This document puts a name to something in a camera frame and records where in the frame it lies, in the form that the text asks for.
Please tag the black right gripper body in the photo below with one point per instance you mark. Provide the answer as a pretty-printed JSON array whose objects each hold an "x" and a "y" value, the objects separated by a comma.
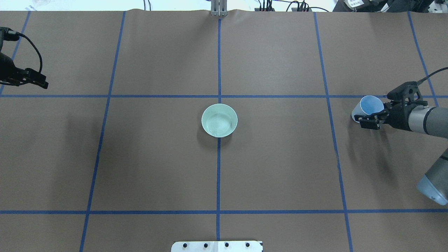
[{"x": 398, "y": 116}]

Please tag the aluminium frame post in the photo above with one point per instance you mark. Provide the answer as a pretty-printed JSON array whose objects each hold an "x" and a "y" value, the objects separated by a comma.
[{"x": 219, "y": 8}]

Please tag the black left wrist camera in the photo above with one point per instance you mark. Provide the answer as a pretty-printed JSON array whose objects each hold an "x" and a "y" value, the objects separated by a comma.
[{"x": 7, "y": 34}]

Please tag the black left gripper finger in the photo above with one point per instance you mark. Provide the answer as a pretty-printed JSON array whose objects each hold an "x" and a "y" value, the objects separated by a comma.
[{"x": 36, "y": 78}]

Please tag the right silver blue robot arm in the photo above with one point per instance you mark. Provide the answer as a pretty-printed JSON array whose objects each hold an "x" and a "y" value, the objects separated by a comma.
[{"x": 413, "y": 140}]

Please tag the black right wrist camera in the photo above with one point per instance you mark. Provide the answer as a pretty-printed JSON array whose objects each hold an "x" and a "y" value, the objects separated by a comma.
[{"x": 407, "y": 91}]

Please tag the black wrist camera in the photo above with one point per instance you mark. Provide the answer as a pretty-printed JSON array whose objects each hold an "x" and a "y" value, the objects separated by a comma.
[
  {"x": 7, "y": 34},
  {"x": 407, "y": 91}
]

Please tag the pale green ceramic bowl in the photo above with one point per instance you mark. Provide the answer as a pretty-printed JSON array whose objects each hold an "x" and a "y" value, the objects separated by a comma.
[{"x": 219, "y": 120}]

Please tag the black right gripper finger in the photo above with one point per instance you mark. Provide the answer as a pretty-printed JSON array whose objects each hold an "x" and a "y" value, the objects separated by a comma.
[
  {"x": 382, "y": 113},
  {"x": 371, "y": 123}
]

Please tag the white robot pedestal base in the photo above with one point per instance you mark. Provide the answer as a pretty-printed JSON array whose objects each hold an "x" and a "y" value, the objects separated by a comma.
[{"x": 218, "y": 246}]

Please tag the light blue plastic cup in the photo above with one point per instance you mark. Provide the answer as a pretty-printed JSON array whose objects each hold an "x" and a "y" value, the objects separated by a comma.
[{"x": 367, "y": 106}]

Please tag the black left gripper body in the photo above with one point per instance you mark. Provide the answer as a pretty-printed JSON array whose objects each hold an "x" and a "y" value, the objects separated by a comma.
[{"x": 7, "y": 71}]

